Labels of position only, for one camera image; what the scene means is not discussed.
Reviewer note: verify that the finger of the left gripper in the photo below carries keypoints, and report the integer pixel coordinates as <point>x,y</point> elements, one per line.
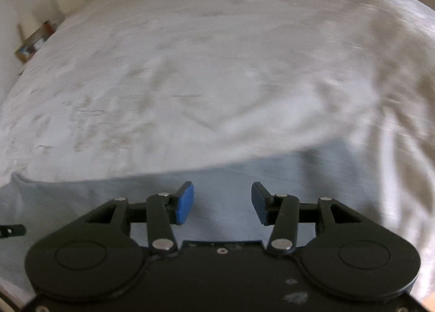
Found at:
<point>7,231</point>

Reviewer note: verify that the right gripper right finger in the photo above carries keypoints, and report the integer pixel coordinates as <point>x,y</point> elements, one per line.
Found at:
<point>338,249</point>

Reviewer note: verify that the framed photo on nightstand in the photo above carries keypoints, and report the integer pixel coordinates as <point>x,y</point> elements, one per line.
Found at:
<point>33,43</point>

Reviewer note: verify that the grey sweatpants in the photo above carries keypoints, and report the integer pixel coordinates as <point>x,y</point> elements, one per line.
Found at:
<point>222,208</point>

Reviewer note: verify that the white embroidered bedspread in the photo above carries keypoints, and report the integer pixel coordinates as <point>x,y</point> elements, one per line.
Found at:
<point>135,87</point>

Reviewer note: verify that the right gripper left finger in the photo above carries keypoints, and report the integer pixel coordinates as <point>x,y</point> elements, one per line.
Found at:
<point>103,252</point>

